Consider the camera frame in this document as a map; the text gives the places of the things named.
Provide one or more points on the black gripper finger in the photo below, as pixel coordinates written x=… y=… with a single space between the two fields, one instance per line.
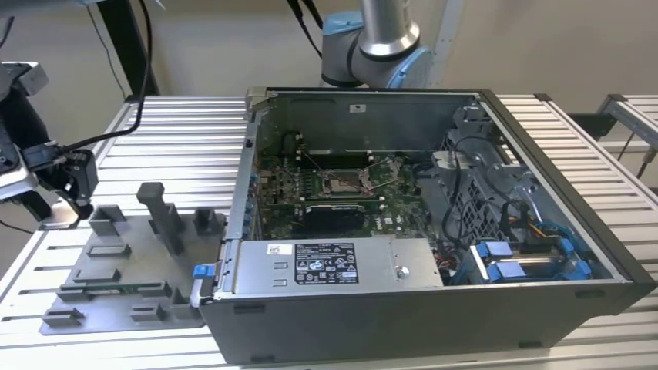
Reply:
x=85 y=177
x=35 y=204

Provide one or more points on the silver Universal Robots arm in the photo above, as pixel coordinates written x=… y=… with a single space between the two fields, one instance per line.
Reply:
x=386 y=27

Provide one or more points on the black RAM slot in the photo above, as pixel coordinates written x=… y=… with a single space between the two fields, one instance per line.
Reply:
x=334 y=152
x=334 y=157

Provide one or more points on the CPU socket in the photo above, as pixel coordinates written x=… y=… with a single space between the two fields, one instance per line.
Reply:
x=344 y=182

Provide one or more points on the grey wrist box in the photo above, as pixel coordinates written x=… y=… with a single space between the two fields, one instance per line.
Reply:
x=29 y=77

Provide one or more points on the grey parts rack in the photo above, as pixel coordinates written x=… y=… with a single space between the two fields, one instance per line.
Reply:
x=134 y=270

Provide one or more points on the blue case latch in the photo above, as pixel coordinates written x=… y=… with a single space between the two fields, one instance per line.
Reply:
x=202 y=271

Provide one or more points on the silver power supply unit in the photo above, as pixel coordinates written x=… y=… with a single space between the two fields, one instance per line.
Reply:
x=257 y=270

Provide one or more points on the thin metal locking lever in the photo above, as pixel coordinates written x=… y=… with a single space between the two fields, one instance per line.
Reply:
x=314 y=161

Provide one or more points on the green motherboard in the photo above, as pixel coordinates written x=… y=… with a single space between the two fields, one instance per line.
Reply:
x=401 y=208

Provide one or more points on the black open PC case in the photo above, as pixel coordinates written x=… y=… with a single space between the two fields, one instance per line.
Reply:
x=390 y=327

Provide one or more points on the grey metal drive cage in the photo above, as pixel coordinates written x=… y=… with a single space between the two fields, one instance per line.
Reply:
x=462 y=192

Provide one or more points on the blue disk carrier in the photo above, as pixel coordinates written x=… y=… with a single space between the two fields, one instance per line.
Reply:
x=508 y=271
x=573 y=258
x=498 y=248

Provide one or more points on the metal slat side table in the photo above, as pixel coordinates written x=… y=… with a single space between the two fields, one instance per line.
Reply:
x=635 y=112

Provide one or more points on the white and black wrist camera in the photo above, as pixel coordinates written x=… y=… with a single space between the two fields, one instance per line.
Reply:
x=15 y=185

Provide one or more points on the black upright post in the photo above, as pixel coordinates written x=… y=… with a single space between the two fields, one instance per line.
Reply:
x=115 y=42

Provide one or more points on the black table bracket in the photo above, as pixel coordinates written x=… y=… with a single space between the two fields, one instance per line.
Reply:
x=592 y=125

